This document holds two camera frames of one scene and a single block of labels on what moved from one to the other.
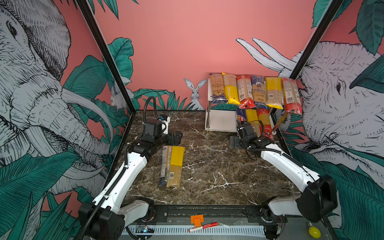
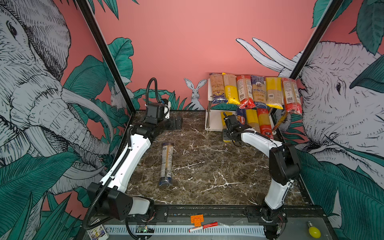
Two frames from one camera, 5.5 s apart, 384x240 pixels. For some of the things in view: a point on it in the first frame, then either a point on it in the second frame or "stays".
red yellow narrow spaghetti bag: x=264 y=116 stays
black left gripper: x=177 y=137 -> x=173 y=126
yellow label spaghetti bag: x=174 y=165 -> x=223 y=125
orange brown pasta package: x=217 y=88 stays
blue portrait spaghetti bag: x=259 y=94 stays
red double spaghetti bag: x=292 y=95 stays
